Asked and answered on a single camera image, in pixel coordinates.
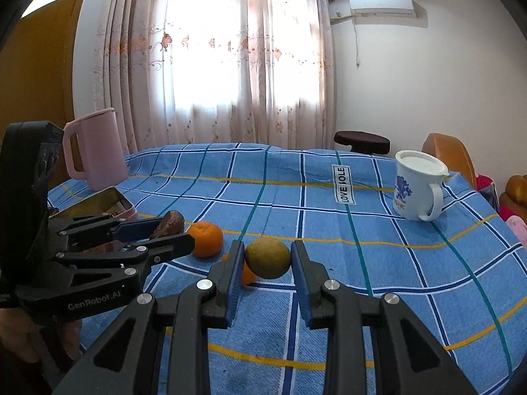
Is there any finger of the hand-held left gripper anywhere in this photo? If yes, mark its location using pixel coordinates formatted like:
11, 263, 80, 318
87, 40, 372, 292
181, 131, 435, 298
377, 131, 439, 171
53, 232, 196, 291
48, 213, 169, 252

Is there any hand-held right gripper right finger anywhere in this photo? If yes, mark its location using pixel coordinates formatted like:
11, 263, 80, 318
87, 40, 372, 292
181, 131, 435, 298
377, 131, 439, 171
290, 239, 478, 395

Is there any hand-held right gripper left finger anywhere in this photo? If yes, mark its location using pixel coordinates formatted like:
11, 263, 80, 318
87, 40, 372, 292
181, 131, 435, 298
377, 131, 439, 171
53, 239, 247, 395

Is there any pink metal tin box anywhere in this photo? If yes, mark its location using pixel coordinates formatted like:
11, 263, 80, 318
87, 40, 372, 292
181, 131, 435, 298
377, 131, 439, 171
48, 186, 139, 224

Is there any dark brown fruit piece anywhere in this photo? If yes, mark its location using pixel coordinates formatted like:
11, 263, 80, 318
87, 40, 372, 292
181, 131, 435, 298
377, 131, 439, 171
149, 211, 185, 240

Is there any small green round fruit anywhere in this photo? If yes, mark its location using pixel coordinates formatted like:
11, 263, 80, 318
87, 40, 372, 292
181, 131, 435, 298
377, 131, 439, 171
245, 236, 292, 279

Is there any person's left hand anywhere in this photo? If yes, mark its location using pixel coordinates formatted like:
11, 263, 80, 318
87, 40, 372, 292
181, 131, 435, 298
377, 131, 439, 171
0, 308, 82, 365

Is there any orange tangerine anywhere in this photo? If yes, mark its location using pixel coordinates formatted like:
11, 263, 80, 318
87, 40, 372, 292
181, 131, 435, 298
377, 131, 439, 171
187, 221, 224, 259
222, 253, 257, 286

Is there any pink electric kettle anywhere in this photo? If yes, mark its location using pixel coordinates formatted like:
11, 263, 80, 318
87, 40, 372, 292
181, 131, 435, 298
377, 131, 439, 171
63, 108, 129, 192

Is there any blue checked tablecloth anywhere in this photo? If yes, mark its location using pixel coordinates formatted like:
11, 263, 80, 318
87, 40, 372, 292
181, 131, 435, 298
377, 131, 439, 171
47, 143, 527, 395

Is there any brown wooden door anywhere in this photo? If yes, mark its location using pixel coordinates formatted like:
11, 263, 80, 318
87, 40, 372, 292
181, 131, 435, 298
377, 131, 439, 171
10, 0, 84, 133

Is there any white mug blue print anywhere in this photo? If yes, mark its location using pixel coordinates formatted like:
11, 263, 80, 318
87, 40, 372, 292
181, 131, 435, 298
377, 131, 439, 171
391, 150, 449, 222

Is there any dark round wooden stool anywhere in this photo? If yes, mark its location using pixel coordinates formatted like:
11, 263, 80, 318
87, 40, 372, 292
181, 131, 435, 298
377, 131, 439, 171
333, 130, 391, 156

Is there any sheer floral curtain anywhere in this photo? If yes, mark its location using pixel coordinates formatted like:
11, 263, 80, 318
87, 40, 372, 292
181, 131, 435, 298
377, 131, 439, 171
74, 0, 337, 155

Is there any red pink bag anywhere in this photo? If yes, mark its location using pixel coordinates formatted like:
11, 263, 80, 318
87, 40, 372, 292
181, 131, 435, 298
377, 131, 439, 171
475, 174, 500, 211

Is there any pink cloth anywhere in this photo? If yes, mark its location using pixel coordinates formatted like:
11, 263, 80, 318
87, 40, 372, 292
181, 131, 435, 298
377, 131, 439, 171
504, 215, 527, 248

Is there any air conditioner cord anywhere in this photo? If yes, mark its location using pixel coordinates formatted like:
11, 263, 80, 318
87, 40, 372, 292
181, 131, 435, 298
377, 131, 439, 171
329, 10, 364, 69

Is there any white wall air conditioner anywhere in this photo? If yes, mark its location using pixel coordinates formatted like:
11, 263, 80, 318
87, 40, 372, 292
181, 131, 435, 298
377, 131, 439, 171
348, 0, 415, 14

